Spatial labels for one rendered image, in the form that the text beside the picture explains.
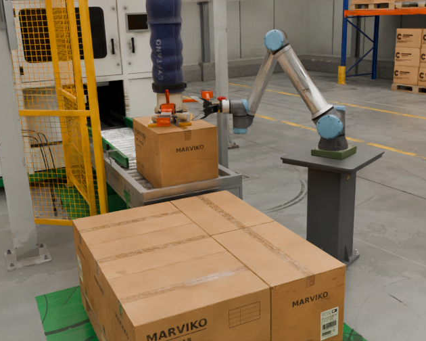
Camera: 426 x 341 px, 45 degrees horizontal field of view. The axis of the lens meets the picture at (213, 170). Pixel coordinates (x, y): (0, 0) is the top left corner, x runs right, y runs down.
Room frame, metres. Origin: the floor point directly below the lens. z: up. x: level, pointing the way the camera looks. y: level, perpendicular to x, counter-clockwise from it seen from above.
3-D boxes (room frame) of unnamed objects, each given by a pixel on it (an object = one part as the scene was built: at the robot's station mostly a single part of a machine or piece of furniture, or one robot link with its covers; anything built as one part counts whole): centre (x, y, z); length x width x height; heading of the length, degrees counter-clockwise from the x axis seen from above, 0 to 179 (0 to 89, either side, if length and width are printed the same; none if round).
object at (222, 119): (3.89, -0.08, 0.50); 0.07 x 0.07 x 1.00; 25
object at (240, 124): (3.25, -0.19, 0.96); 0.12 x 0.09 x 0.12; 162
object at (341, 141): (3.22, -0.78, 0.84); 0.19 x 0.19 x 0.10
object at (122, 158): (4.42, 1.01, 0.60); 1.60 x 0.10 x 0.09; 25
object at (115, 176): (4.08, 0.92, 0.50); 2.31 x 0.05 x 0.19; 25
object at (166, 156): (3.47, 0.26, 0.75); 0.60 x 0.40 x 0.40; 23
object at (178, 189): (3.15, 0.13, 0.58); 0.70 x 0.03 x 0.06; 115
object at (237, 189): (3.15, 0.13, 0.47); 0.70 x 0.03 x 0.15; 115
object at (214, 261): (2.42, 0.12, 0.34); 1.20 x 1.00 x 0.40; 25
